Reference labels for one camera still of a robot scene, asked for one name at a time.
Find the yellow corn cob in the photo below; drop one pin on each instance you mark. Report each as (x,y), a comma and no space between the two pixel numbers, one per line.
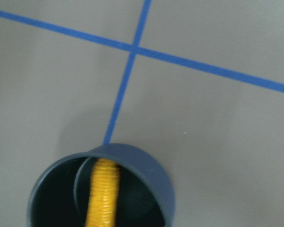
(103,194)

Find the dark blue saucepan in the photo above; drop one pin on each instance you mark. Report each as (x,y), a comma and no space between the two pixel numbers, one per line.
(146,198)

